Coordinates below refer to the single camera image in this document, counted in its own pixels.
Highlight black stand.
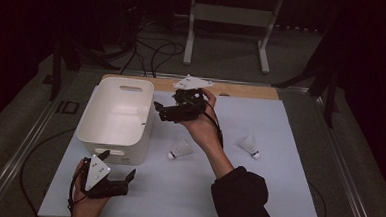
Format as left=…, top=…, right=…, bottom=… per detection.
left=49, top=40, right=122, bottom=105
left=269, top=12, right=346, bottom=130

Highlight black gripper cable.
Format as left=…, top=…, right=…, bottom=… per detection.
left=174, top=94, right=334, bottom=217
left=66, top=163, right=89, bottom=215

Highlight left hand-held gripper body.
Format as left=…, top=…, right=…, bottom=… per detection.
left=81, top=153, right=131, bottom=201

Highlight metal floor rail frame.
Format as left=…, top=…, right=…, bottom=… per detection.
left=0, top=62, right=386, bottom=217

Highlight black floor cable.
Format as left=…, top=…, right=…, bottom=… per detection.
left=17, top=125, right=78, bottom=217

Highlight person's left hand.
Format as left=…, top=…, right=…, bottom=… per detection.
left=70, top=159, right=113, bottom=217

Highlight bundle of black cables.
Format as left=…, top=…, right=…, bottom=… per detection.
left=121, top=18, right=187, bottom=80

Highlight white metal stand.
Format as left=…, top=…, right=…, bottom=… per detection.
left=182, top=0, right=285, bottom=76

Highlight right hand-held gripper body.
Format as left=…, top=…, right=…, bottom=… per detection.
left=159, top=73, right=215, bottom=125

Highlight white table mat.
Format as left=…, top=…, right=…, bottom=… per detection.
left=37, top=83, right=329, bottom=217

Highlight white plastic bin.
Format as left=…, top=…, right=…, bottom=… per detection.
left=74, top=74, right=156, bottom=167

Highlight person's right hand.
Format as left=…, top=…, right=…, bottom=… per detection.
left=178, top=87, right=227, bottom=153

